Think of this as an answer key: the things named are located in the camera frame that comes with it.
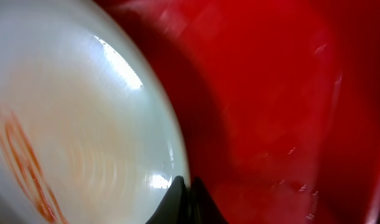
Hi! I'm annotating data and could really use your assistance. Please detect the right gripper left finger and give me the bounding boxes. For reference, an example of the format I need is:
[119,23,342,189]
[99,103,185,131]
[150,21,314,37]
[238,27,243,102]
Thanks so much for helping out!
[146,176,190,224]

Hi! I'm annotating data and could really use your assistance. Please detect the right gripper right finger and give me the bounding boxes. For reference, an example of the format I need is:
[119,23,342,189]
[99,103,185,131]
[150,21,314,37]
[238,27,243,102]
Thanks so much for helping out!
[189,177,228,224]

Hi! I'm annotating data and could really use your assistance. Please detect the light blue plate top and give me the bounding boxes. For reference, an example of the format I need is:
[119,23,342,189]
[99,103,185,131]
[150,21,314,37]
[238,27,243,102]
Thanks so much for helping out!
[0,1,190,223]

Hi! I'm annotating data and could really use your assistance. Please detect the red plastic serving tray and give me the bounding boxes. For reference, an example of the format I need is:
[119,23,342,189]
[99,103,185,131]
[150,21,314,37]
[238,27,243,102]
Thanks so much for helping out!
[100,0,380,223]

